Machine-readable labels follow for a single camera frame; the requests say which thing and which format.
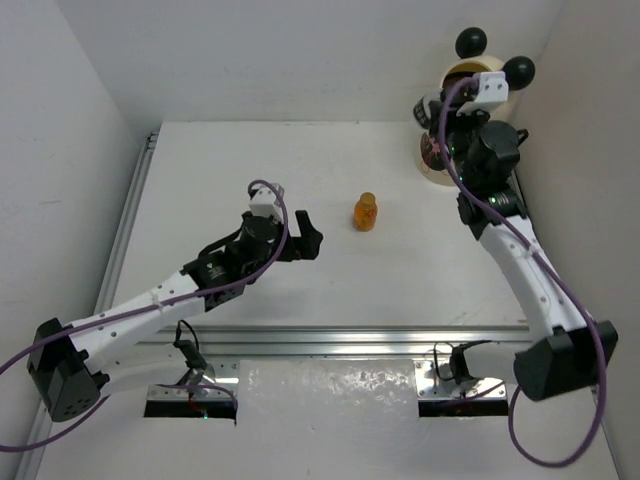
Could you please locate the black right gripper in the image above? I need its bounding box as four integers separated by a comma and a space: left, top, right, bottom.
432, 95, 492, 188

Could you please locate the orange bottle with gold cap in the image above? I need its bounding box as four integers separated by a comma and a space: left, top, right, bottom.
352, 192, 378, 232

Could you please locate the clear bottle black label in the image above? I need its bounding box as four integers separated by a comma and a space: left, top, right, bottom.
412, 89, 446, 134

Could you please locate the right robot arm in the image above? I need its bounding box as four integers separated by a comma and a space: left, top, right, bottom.
438, 105, 618, 401

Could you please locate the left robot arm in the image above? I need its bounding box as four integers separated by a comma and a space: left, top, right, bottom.
27, 210, 323, 423

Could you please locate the cream panda bin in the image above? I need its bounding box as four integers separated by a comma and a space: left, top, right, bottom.
413, 27, 536, 186

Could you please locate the white foam block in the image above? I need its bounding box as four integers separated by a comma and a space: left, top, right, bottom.
238, 359, 418, 424

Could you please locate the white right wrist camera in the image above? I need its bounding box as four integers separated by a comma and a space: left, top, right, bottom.
457, 71, 509, 116

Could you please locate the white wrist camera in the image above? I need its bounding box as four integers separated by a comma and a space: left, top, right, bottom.
457, 71, 509, 116
248, 185, 283, 223

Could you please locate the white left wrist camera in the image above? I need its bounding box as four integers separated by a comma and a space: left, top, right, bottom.
248, 185, 283, 223

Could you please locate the right aluminium side rail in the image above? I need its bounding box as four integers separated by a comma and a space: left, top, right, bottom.
494, 133, 561, 321

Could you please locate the aluminium side rail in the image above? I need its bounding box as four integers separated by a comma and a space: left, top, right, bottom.
94, 130, 159, 313
494, 133, 561, 321

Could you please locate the aluminium table rail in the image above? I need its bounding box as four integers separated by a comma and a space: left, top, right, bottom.
134, 324, 536, 359

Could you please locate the left aluminium side rail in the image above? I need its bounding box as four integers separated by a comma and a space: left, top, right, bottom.
94, 130, 159, 313

